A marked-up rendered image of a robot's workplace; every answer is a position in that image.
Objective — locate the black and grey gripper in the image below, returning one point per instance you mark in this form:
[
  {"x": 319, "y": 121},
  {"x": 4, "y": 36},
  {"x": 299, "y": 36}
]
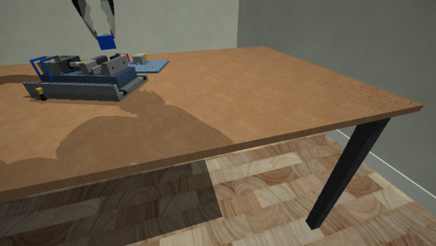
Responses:
[{"x": 106, "y": 5}]

